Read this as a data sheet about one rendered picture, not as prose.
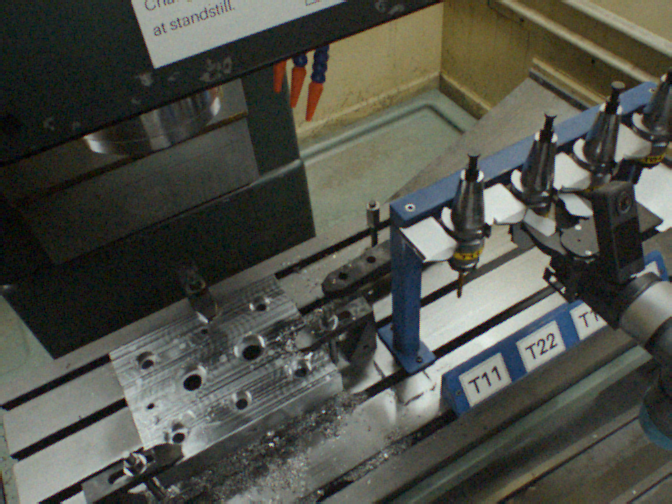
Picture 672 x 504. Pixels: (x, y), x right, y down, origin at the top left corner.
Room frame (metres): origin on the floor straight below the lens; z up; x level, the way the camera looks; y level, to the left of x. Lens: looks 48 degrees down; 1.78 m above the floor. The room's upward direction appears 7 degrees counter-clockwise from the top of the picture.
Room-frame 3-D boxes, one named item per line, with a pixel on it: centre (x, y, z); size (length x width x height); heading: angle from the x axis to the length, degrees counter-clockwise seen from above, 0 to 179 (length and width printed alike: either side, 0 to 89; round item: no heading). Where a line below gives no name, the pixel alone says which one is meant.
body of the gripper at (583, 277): (0.46, -0.32, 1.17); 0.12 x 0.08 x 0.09; 24
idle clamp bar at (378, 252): (0.72, -0.08, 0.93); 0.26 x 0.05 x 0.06; 120
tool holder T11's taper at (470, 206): (0.53, -0.17, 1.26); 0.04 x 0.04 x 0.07
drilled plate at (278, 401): (0.51, 0.20, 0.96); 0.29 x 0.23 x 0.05; 115
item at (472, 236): (0.53, -0.17, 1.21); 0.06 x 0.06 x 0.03
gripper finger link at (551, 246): (0.50, -0.27, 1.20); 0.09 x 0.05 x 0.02; 38
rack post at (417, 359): (0.56, -0.09, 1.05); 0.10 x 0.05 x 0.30; 25
